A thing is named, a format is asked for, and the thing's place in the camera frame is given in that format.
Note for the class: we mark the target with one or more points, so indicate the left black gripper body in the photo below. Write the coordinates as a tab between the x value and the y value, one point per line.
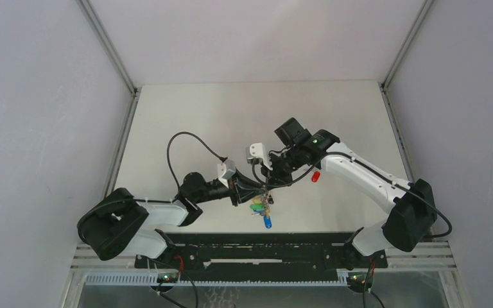
232	190

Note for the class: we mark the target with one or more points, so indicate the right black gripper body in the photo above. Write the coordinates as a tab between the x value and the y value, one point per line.
283	167

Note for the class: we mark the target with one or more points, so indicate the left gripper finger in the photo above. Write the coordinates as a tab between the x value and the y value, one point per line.
245	182
249	193

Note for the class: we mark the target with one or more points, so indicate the red tagged key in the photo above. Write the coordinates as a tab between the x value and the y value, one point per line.
315	176

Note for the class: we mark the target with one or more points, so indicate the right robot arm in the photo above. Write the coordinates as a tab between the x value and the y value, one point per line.
411	213

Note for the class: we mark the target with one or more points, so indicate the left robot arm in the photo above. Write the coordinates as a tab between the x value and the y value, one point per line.
122	224

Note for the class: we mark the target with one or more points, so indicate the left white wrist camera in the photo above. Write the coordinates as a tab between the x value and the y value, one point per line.
226	170

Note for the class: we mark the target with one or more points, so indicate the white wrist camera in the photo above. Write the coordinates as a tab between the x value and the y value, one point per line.
226	170
257	152

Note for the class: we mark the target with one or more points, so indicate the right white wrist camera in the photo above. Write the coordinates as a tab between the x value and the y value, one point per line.
257	152

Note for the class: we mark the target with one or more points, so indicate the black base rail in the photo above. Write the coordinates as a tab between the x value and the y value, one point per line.
262	257

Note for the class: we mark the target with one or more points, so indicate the left aluminium frame post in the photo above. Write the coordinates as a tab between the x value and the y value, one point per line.
105	41

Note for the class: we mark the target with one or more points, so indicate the aluminium frame post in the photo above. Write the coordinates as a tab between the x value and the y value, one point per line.
407	43
105	41

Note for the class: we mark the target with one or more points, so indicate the right aluminium frame post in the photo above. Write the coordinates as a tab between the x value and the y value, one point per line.
407	43

